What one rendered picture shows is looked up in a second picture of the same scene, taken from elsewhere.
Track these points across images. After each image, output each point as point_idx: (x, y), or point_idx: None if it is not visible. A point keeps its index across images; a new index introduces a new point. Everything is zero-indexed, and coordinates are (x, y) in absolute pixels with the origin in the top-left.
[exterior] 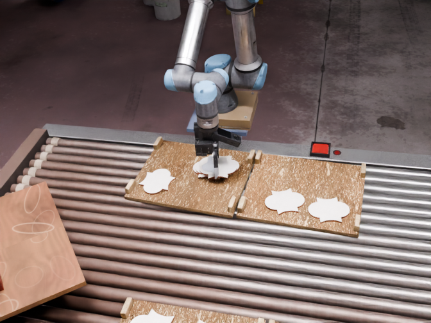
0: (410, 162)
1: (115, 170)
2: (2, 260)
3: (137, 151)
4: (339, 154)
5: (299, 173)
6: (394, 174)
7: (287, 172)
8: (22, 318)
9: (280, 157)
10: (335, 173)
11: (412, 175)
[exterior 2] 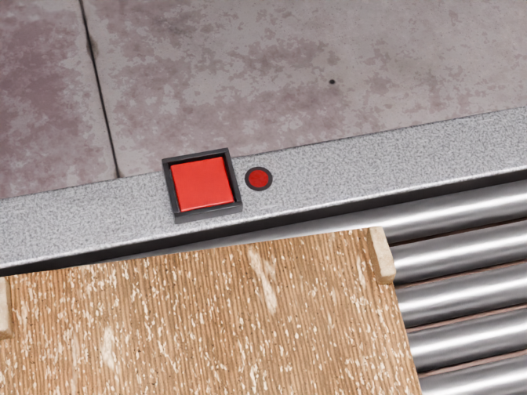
0: (492, 153)
1: None
2: None
3: None
4: (269, 183)
5: (172, 334)
6: (462, 220)
7: (130, 345)
8: None
9: (80, 274)
10: (292, 291)
11: (514, 208)
